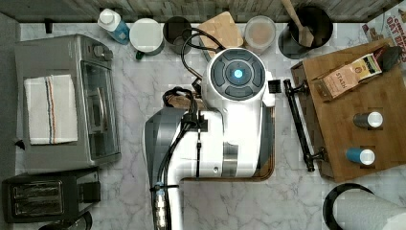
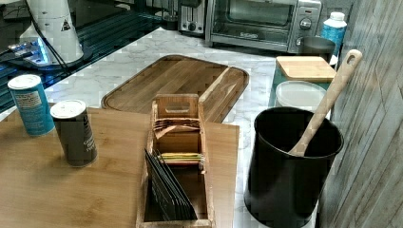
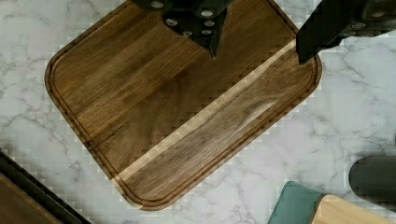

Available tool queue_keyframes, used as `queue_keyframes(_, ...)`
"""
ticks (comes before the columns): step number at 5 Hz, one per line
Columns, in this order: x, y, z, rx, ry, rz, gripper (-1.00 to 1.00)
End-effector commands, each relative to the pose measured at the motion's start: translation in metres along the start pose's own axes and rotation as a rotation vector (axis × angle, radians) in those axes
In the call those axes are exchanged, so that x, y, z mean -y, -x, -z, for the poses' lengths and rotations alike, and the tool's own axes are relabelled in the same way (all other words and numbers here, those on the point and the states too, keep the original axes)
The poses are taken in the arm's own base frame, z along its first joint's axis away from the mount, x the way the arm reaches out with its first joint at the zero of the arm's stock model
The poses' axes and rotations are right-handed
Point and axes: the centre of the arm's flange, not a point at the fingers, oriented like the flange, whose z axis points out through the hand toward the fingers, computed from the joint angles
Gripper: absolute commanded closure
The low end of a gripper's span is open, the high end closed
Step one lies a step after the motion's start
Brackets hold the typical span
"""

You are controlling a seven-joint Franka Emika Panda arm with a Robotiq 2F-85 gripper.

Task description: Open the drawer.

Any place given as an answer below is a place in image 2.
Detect black tea bag packets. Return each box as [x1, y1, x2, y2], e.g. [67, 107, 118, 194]
[144, 150, 197, 221]

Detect large wooden cutting board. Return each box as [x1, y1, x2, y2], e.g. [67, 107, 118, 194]
[102, 55, 249, 123]

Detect container with wooden lid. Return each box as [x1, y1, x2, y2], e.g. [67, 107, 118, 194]
[268, 56, 336, 106]

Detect blue bottle white cap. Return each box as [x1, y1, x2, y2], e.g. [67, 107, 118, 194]
[320, 11, 347, 56]

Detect black utensil crock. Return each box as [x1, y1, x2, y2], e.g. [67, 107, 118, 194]
[243, 107, 343, 228]

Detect dark grey spice shaker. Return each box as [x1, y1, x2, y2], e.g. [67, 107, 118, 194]
[50, 100, 98, 167]

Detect silver toaster oven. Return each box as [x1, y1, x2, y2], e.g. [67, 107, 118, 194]
[205, 0, 322, 53]

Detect wooden spoon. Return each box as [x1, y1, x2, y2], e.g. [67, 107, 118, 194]
[289, 49, 363, 157]

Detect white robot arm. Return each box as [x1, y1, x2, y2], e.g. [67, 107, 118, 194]
[1, 0, 92, 71]

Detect dark grey metal cup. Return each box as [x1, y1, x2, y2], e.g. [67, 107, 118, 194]
[299, 36, 336, 63]

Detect wooden tea bag organizer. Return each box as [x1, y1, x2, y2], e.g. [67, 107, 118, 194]
[136, 94, 216, 228]

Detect clear container white lid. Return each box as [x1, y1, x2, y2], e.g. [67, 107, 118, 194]
[275, 81, 326, 112]

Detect teal spice shaker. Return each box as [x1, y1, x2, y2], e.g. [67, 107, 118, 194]
[8, 74, 54, 136]

